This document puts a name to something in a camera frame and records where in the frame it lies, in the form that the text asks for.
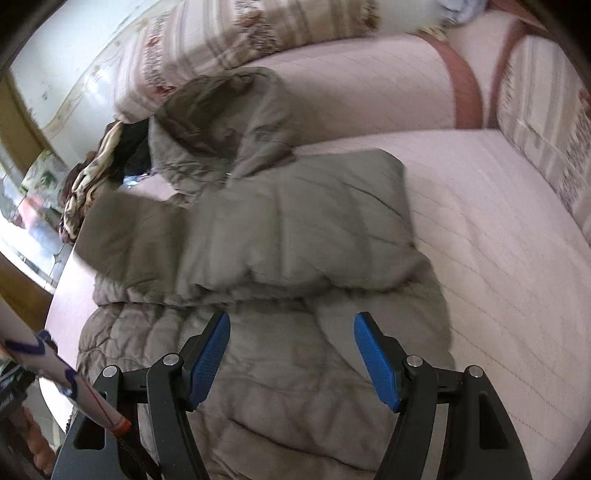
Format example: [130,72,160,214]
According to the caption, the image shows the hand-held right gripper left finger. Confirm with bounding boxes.
[51,311,232,480]

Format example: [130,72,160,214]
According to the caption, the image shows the striped floral pillow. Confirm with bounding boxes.
[113,0,444,125]

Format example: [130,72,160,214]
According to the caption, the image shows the grey quilt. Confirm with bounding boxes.
[74,67,455,480]

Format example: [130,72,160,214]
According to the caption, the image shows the white printed tube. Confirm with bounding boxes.
[0,295,132,437]

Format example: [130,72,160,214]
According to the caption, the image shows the light blue cloth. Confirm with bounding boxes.
[436,0,485,24]

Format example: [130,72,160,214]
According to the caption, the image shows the black clothes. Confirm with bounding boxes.
[115,120,153,178]

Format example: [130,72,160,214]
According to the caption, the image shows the pink quilted bed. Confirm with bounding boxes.
[39,9,591,480]

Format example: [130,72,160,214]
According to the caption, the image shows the striped floral side cushion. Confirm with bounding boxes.
[496,34,591,222]

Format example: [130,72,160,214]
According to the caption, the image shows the beige floral blanket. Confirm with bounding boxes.
[62,120,125,241]

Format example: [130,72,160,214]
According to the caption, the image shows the pink bolster cushion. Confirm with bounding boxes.
[222,9,532,139]

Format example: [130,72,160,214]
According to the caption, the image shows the floral picture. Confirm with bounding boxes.
[21,150,70,217]

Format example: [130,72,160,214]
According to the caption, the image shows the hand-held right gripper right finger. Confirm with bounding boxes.
[353,311,541,480]

